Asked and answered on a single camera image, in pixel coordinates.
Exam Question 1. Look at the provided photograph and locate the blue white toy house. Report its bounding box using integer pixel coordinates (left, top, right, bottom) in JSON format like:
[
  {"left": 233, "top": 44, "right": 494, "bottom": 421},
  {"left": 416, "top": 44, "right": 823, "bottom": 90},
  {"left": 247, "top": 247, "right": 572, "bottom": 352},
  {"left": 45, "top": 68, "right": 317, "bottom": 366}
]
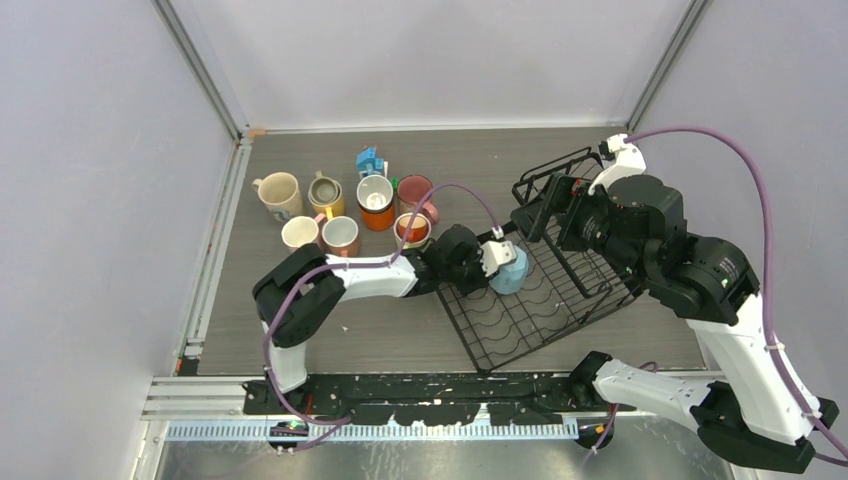
[{"left": 355, "top": 147, "right": 388, "bottom": 178}]

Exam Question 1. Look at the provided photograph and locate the light blue faceted mug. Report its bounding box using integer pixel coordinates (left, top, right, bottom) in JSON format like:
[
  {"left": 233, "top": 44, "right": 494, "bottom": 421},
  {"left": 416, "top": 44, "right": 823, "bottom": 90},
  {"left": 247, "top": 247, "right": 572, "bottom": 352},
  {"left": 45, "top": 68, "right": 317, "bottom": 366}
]
[{"left": 490, "top": 247, "right": 529, "bottom": 295}]

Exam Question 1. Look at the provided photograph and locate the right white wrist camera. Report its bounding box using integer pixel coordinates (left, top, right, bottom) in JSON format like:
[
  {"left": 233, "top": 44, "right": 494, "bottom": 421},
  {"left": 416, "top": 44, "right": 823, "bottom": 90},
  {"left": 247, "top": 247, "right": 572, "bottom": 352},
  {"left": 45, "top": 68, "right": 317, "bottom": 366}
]
[{"left": 588, "top": 133, "right": 647, "bottom": 196}]

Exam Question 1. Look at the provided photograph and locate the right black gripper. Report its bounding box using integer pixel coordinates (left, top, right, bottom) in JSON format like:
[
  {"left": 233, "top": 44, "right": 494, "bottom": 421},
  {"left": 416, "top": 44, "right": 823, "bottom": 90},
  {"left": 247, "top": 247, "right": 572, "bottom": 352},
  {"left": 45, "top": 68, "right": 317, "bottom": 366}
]
[{"left": 510, "top": 169, "right": 649, "bottom": 280}]

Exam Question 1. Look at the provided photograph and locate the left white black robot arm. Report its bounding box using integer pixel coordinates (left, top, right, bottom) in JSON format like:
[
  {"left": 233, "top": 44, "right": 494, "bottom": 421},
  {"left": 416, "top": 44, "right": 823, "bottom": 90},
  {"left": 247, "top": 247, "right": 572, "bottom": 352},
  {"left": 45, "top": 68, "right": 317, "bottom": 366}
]
[{"left": 252, "top": 224, "right": 517, "bottom": 414}]

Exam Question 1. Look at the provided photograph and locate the cream patterned mug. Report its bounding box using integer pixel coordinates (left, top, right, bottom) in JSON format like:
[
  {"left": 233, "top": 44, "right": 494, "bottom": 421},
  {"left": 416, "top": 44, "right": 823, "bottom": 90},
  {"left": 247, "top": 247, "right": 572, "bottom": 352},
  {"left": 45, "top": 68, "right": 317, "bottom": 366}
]
[{"left": 252, "top": 172, "right": 304, "bottom": 223}]

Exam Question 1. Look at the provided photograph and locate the yellow mug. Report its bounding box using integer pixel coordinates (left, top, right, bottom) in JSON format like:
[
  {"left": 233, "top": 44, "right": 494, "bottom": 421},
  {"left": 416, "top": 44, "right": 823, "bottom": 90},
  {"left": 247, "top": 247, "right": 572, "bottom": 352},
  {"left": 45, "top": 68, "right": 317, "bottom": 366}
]
[{"left": 310, "top": 195, "right": 346, "bottom": 219}]

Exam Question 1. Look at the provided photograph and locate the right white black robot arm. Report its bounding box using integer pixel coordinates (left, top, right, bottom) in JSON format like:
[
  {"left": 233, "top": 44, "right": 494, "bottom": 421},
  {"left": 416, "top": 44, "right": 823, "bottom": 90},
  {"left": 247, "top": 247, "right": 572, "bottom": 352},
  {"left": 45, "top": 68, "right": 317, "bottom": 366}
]
[{"left": 511, "top": 173, "right": 839, "bottom": 474}]

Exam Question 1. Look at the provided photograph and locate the aluminium rail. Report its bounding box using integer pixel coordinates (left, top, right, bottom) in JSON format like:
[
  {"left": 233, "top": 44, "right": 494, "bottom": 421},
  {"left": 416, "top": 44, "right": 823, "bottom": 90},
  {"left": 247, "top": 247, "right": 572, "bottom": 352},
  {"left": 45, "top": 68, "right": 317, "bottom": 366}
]
[{"left": 142, "top": 373, "right": 604, "bottom": 449}]

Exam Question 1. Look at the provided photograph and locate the small beige cup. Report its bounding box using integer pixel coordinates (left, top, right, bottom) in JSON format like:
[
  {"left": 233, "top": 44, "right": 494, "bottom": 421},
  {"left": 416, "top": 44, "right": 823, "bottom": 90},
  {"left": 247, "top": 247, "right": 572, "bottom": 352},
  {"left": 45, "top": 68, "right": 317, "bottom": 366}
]
[{"left": 308, "top": 171, "right": 342, "bottom": 206}]

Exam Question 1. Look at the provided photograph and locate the light pink mug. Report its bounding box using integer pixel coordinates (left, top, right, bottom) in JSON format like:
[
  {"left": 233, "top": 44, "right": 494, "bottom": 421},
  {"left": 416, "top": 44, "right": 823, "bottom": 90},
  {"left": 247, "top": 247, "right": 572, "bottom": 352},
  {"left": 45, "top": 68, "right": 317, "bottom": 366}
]
[{"left": 281, "top": 213, "right": 327, "bottom": 253}]

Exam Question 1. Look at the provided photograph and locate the salmon pink mug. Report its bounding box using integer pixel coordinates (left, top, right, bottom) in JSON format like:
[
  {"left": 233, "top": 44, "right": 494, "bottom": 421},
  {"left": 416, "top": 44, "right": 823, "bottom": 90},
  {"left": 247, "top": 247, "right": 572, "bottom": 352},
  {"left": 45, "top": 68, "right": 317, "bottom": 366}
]
[{"left": 321, "top": 216, "right": 361, "bottom": 257}]

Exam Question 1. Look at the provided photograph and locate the small orange cup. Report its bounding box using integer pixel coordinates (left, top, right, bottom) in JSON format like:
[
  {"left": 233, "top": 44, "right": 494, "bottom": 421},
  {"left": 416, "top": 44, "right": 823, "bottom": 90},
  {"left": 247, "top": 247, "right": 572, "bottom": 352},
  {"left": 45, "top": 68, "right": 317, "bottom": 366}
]
[{"left": 395, "top": 214, "right": 430, "bottom": 243}]

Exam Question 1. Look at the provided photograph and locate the orange mug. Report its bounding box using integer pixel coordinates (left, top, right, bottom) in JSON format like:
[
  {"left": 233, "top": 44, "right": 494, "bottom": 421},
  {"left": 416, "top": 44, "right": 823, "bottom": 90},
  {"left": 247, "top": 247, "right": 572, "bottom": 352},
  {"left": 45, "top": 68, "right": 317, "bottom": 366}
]
[{"left": 360, "top": 204, "right": 396, "bottom": 231}]

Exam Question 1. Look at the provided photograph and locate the black wire dish rack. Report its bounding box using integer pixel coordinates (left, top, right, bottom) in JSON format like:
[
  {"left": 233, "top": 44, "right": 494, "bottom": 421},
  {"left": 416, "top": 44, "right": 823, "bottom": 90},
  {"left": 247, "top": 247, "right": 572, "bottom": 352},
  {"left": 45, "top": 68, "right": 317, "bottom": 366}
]
[{"left": 427, "top": 147, "right": 637, "bottom": 373}]

